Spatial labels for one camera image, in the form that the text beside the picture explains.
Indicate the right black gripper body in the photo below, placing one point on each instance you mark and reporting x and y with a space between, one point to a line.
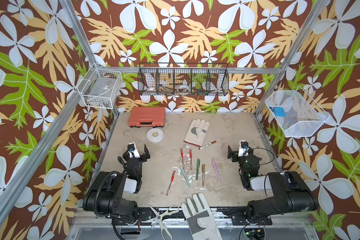
241 158

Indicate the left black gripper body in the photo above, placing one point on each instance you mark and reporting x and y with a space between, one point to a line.
142 159

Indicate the pink fountain pen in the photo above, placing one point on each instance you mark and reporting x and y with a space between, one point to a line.
216 171

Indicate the brown fountain pen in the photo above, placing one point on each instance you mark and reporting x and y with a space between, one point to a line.
203 174

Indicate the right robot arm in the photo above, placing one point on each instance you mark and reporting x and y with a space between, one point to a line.
285 192

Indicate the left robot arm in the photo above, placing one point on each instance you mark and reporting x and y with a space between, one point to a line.
105 196

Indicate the red gel pen left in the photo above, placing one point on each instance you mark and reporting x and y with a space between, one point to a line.
171 182

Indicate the red gel pen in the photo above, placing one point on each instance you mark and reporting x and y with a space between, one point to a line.
171 182
183 162
191 159

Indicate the red gel pen middle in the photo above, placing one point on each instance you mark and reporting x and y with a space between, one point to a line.
183 162

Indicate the red gel pen right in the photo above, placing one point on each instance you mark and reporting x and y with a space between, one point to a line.
191 159

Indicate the light green pen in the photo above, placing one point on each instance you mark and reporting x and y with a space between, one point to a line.
185 177

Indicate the brown capped white marker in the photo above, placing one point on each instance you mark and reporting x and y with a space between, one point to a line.
207 145

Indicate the red plastic tool case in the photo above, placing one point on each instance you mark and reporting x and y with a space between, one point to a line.
147 117

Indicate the beige work glove far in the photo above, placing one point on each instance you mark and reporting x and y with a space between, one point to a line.
197 132

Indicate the beige work glove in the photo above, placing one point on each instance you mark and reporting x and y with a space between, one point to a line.
197 132
200 219

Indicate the blue object in basket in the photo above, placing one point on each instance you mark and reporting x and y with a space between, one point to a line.
279 112

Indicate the white mesh basket right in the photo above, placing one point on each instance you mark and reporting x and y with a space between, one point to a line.
304 116

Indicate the white tape roll in basket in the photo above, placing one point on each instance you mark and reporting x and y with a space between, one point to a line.
183 88

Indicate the beige work glove near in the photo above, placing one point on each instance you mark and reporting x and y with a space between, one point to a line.
200 219

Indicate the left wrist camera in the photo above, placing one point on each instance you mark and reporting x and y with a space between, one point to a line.
132 151

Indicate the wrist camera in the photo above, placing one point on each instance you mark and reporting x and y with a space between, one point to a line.
243 149
132 151

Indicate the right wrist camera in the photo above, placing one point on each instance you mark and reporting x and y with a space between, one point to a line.
243 149

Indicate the black wire basket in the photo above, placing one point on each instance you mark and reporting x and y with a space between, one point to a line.
204 79

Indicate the white handled scissors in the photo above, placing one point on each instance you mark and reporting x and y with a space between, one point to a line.
158 219

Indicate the white wire basket left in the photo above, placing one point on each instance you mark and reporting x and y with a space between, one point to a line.
99 88

